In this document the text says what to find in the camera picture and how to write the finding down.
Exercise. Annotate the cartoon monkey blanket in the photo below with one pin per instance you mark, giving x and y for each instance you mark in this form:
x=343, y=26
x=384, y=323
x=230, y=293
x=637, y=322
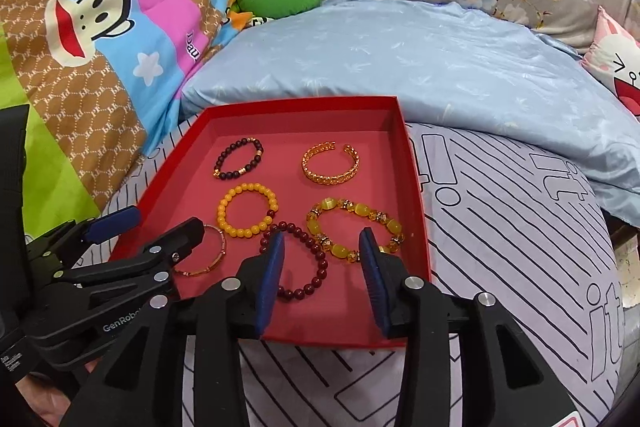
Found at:
x=100, y=57

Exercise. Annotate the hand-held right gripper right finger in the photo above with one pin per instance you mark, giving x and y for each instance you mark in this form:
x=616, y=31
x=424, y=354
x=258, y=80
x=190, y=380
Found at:
x=377, y=287

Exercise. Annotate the light blue quilt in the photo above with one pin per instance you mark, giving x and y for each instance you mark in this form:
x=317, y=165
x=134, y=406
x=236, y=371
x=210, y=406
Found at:
x=400, y=57

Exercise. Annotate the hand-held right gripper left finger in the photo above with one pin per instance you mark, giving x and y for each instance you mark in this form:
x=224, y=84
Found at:
x=270, y=287

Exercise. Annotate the red cardboard box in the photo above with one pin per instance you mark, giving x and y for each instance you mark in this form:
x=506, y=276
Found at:
x=280, y=142

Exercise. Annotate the striped grey bed sheet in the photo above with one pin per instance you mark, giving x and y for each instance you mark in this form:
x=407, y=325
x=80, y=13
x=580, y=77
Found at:
x=500, y=232

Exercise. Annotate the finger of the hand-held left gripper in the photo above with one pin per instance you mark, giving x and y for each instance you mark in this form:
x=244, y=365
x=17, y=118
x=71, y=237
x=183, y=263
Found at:
x=112, y=222
x=150, y=257

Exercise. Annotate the cartoon rabbit pillow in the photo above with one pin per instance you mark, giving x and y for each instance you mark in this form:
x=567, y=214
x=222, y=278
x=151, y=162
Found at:
x=620, y=62

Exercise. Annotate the thin gold bangle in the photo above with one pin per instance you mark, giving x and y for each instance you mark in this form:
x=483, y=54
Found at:
x=202, y=271

